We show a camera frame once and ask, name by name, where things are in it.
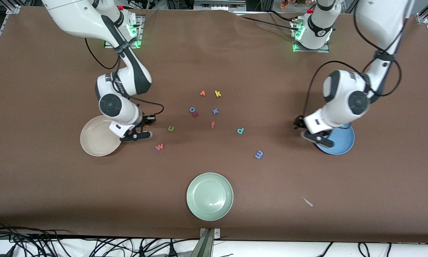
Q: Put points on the pink letter w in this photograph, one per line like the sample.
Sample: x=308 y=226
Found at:
x=159 y=147

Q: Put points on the blue letter m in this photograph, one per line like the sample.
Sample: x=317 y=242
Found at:
x=259 y=154

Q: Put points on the blue plate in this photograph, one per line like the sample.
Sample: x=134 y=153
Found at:
x=342 y=142

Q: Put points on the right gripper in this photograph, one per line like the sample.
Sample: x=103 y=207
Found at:
x=145 y=120

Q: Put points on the teal letter p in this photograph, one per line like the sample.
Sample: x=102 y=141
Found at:
x=242 y=130

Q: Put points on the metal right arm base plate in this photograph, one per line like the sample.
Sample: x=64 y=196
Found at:
x=139 y=43

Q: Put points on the grey metal box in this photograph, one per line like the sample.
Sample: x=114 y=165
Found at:
x=217 y=5

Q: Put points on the white tape scrap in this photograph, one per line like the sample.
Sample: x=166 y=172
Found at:
x=308 y=202

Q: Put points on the brown table cover sheet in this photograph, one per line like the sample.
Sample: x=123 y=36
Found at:
x=214 y=64

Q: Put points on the beige plate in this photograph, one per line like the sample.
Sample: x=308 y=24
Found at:
x=97 y=139

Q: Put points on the green plate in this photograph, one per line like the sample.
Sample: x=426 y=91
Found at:
x=209 y=196

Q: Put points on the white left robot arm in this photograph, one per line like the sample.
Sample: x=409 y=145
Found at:
x=346 y=96

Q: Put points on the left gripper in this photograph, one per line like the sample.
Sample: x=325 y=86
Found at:
x=300 y=122

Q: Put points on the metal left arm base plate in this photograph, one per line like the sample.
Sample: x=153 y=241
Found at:
x=324 y=50

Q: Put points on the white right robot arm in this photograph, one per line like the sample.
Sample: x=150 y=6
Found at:
x=128 y=78

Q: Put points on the red letter r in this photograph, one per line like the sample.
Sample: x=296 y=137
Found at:
x=196 y=114

